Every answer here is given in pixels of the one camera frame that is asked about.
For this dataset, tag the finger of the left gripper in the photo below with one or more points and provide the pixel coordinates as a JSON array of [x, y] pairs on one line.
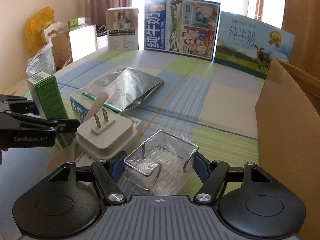
[[19, 113]]

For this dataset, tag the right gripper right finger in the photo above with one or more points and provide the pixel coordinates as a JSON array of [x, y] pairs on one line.
[[247, 200]]

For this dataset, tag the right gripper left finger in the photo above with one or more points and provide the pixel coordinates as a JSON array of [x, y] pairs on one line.
[[70, 199]]

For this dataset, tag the green tall box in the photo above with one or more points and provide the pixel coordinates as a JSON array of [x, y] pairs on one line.
[[45, 93]]

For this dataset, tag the beige plastic spoon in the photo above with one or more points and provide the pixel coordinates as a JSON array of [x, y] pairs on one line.
[[97, 104]]

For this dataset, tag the silver foil pouch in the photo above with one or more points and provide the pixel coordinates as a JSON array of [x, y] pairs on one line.
[[126, 88]]

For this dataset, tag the person left hand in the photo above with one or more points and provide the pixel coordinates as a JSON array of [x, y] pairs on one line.
[[1, 154]]

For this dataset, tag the clear plastic bag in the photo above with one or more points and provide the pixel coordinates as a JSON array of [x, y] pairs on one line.
[[42, 61]]

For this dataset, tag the blue dental floss box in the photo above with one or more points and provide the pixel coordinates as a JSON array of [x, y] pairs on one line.
[[81, 101]]

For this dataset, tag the yellow plastic bag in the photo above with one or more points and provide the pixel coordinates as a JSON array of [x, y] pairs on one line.
[[33, 30]]

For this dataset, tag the white power adapter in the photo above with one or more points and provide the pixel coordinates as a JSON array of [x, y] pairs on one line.
[[107, 134]]

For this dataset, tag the white paper bag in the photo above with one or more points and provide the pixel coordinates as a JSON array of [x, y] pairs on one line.
[[83, 41]]

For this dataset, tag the brown cardboard box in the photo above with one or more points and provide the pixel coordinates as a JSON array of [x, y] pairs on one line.
[[287, 114]]

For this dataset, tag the checkered tablecloth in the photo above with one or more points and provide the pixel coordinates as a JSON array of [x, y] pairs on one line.
[[208, 103]]

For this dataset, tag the white product box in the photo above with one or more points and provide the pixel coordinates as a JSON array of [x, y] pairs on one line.
[[122, 28]]

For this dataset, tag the green pasture milk box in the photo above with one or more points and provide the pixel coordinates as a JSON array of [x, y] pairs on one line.
[[250, 45]]

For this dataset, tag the blue milk carton box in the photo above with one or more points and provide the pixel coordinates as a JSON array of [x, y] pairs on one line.
[[185, 27]]

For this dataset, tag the wooden door panel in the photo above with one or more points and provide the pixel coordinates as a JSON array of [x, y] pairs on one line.
[[301, 18]]

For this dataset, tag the brown cardboard carton with handle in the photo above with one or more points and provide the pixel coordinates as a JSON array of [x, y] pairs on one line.
[[58, 34]]

